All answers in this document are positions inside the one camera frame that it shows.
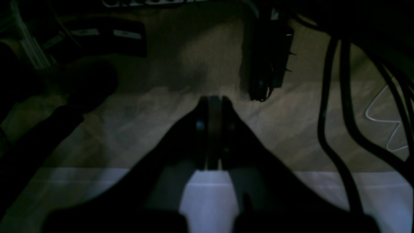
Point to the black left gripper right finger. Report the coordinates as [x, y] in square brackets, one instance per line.
[271, 198]

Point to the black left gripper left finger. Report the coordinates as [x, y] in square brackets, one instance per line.
[147, 199]

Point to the white power strip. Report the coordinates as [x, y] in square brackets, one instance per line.
[136, 3]

